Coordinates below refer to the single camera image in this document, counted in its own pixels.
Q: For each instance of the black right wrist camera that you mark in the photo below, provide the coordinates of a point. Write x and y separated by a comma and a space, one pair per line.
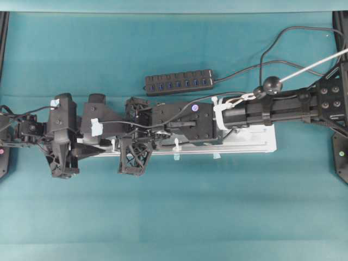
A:
92, 134

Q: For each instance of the black ball knob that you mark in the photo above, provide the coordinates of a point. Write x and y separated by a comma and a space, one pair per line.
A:
272, 85

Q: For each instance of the black frame post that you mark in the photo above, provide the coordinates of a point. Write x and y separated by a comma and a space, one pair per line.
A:
339, 22
4, 21

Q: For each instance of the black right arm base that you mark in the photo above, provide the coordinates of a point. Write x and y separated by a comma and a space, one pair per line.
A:
339, 146

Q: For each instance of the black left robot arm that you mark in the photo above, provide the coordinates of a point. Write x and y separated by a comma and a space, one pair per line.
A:
28, 129

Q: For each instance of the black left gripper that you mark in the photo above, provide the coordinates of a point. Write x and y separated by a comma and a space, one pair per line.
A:
62, 127

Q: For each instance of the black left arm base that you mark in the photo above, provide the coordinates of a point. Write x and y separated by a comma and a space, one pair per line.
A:
4, 161

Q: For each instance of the black right frame post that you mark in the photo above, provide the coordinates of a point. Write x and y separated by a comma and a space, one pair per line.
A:
339, 22

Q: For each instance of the black left frame post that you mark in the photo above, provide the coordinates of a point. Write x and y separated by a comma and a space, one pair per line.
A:
4, 21

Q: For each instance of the aluminium extrusion rail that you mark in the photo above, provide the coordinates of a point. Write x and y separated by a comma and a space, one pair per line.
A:
254, 139

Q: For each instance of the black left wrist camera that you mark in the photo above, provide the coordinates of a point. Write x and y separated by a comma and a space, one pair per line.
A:
63, 102

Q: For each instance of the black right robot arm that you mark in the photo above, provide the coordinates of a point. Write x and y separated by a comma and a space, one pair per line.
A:
209, 121

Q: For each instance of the black multiport USB hub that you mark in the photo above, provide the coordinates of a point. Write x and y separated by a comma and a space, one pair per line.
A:
176, 83

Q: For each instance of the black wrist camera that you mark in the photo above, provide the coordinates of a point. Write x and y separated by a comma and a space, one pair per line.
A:
92, 134
63, 102

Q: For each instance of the white zip tie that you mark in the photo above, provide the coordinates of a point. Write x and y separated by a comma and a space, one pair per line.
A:
218, 108

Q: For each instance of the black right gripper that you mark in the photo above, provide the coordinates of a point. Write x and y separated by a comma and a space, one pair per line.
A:
135, 141

